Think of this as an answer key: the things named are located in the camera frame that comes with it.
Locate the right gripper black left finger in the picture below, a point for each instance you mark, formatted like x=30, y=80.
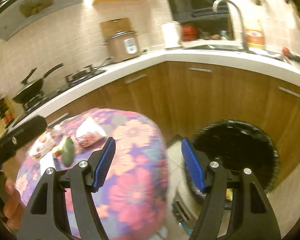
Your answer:
x=45, y=216

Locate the green vegetable leaf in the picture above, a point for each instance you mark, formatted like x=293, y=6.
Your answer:
x=68, y=152

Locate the black lined trash bin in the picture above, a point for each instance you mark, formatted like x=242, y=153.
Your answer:
x=235, y=145

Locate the person left hand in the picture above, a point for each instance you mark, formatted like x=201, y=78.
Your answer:
x=14, y=208

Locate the sauce bottles group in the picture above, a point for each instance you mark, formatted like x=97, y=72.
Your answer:
x=6, y=113

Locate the red white paper cup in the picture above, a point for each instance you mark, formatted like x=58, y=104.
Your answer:
x=89, y=132

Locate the floral tablecloth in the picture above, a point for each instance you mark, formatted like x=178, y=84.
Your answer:
x=132, y=202

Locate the black wok pan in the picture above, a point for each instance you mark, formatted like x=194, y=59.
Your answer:
x=32, y=88

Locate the wooden cabinet doors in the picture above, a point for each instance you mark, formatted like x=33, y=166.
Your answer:
x=183, y=97

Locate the black gas stove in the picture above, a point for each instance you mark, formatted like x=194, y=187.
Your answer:
x=71, y=80

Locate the brown rice cooker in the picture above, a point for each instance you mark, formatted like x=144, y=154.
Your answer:
x=123, y=46

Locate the range hood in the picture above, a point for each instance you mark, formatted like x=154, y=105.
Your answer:
x=16, y=14

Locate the red container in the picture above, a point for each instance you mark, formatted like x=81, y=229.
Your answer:
x=189, y=33

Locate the orange labelled seasoning bottle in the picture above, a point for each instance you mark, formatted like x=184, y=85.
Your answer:
x=254, y=33

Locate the wooden cutting board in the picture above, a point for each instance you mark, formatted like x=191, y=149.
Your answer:
x=112, y=27

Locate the white electric kettle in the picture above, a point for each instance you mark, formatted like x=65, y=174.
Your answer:
x=172, y=35

